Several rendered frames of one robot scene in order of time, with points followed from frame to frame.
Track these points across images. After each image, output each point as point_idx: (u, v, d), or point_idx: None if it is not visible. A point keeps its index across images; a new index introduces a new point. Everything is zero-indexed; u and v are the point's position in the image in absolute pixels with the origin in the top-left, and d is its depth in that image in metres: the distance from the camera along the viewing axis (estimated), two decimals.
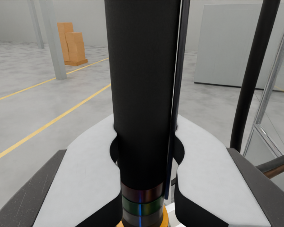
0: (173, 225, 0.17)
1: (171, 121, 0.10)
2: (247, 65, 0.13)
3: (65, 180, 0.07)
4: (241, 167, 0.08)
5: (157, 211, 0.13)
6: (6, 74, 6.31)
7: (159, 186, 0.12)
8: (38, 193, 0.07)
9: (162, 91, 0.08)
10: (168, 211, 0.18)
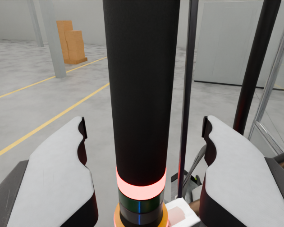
0: (172, 223, 0.17)
1: (183, 116, 0.10)
2: (249, 60, 0.13)
3: (31, 192, 0.07)
4: (279, 179, 0.07)
5: (157, 208, 0.12)
6: (5, 72, 6.29)
7: (159, 183, 0.11)
8: (2, 211, 0.06)
9: (161, 84, 0.08)
10: (167, 209, 0.18)
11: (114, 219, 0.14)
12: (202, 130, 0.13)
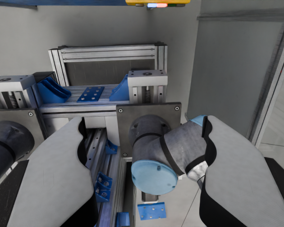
0: None
1: None
2: None
3: (31, 192, 0.07)
4: (279, 179, 0.07)
5: None
6: None
7: None
8: (2, 211, 0.06)
9: None
10: None
11: None
12: (202, 130, 0.13)
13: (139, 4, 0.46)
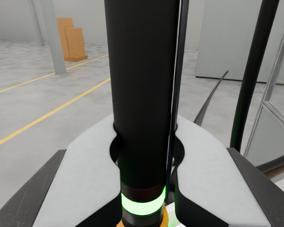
0: (173, 225, 0.17)
1: (171, 120, 0.10)
2: (246, 65, 0.13)
3: (65, 180, 0.07)
4: (241, 167, 0.08)
5: (157, 210, 0.13)
6: None
7: (159, 185, 0.12)
8: (38, 193, 0.07)
9: (161, 91, 0.09)
10: (168, 211, 0.18)
11: None
12: None
13: None
